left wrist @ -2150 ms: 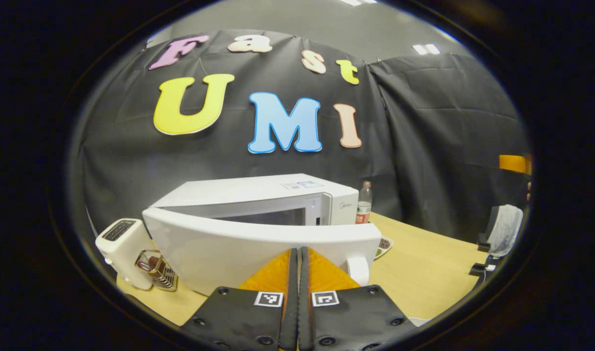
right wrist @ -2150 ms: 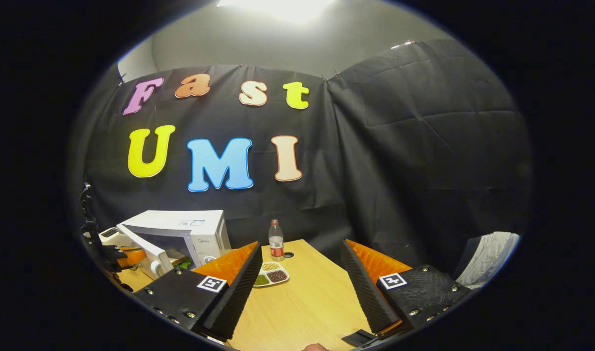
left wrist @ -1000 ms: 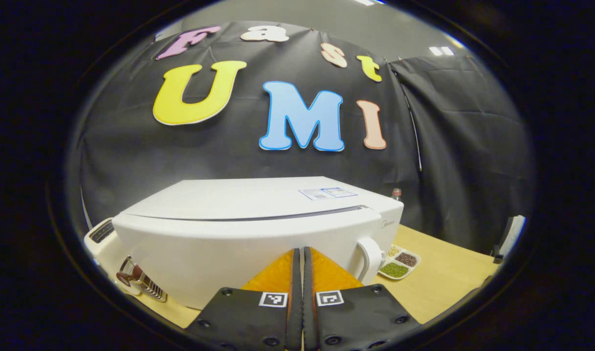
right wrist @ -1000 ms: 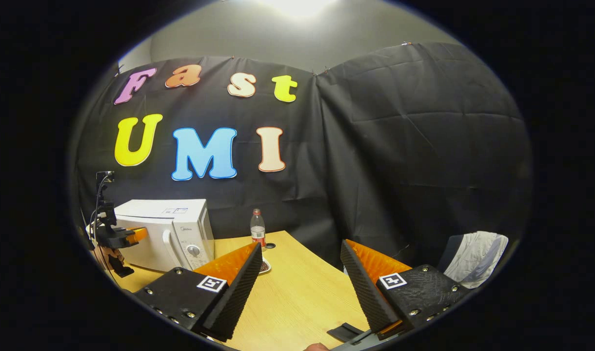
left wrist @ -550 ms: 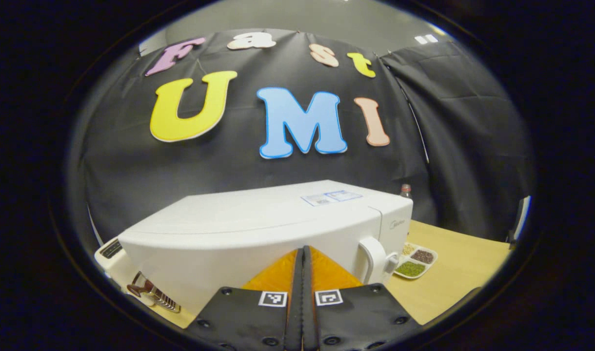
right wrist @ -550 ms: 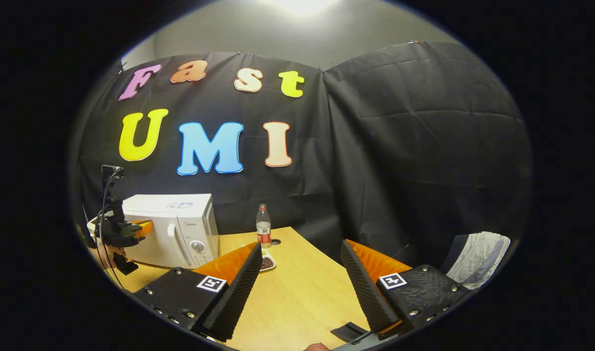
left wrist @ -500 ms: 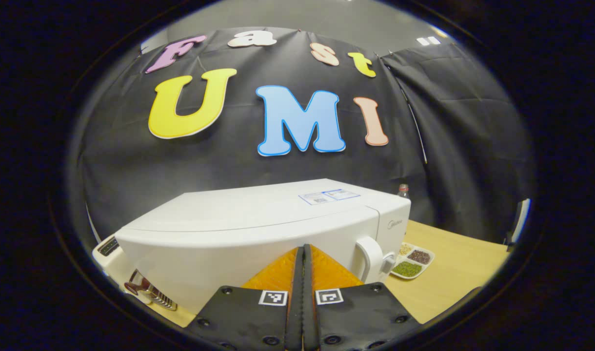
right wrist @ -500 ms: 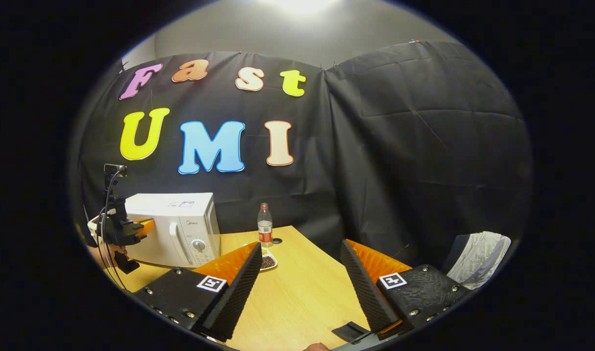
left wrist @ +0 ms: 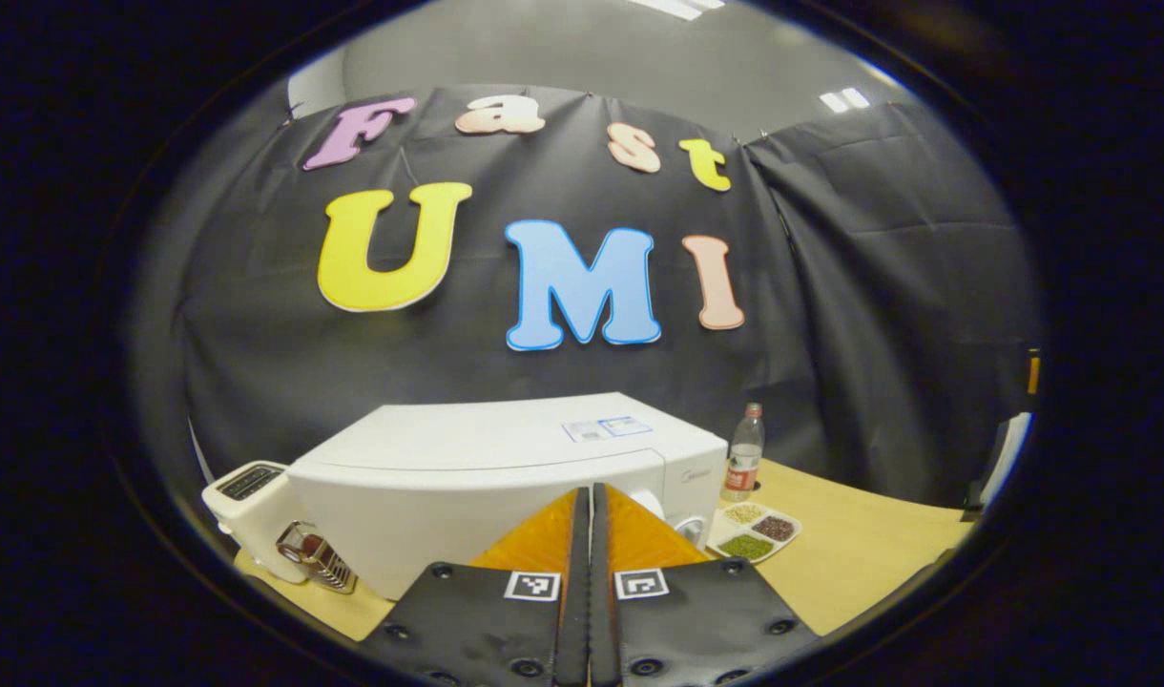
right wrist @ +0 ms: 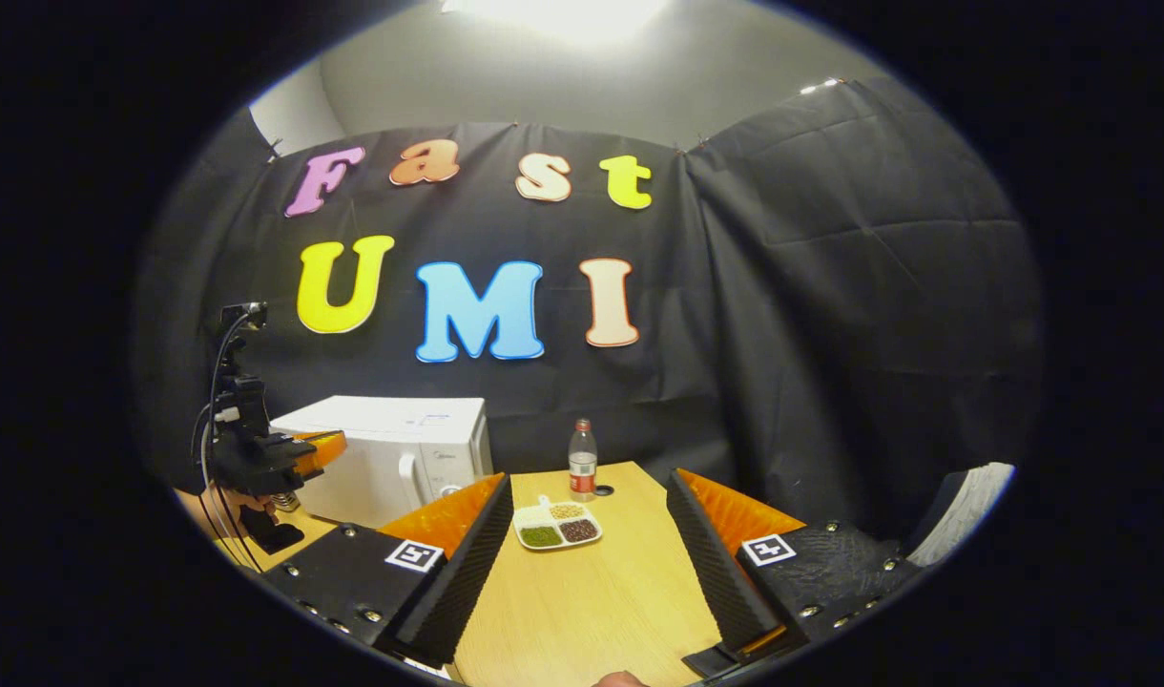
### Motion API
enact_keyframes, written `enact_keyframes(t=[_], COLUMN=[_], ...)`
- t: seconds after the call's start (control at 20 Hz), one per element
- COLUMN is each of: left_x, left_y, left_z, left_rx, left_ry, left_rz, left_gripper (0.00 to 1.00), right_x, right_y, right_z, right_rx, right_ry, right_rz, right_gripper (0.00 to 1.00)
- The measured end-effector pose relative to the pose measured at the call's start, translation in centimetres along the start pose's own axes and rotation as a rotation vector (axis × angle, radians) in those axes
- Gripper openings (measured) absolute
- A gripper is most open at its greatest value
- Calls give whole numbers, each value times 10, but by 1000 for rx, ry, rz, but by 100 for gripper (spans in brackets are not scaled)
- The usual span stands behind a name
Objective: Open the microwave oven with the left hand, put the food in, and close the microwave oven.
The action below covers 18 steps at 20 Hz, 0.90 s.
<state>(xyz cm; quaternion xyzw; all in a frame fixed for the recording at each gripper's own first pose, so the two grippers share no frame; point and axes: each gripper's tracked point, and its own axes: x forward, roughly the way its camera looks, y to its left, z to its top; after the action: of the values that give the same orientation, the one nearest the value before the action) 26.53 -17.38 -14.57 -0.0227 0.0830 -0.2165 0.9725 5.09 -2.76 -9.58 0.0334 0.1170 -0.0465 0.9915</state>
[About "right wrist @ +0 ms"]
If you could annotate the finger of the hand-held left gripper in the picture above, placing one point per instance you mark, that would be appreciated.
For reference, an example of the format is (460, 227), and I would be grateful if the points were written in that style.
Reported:
(322, 447)

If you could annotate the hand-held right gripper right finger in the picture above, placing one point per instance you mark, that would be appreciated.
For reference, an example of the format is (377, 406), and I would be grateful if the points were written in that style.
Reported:
(711, 563)

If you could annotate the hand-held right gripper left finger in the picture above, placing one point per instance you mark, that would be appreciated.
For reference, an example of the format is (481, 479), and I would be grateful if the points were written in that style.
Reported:
(467, 563)

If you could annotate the white microwave oven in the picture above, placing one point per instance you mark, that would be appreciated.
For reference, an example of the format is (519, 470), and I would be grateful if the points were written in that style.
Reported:
(391, 439)

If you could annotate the white divided dish of beans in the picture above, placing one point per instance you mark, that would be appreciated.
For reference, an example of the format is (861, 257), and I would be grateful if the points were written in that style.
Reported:
(558, 527)

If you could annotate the plastic bottle with red label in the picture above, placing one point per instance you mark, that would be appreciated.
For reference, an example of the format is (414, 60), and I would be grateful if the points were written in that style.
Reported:
(583, 463)

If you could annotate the small ceiling light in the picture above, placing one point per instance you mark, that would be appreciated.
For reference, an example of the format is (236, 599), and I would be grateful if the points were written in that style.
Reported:
(821, 86)

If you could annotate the large ceiling light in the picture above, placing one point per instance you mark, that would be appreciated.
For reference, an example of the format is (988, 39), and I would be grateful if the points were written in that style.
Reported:
(563, 14)

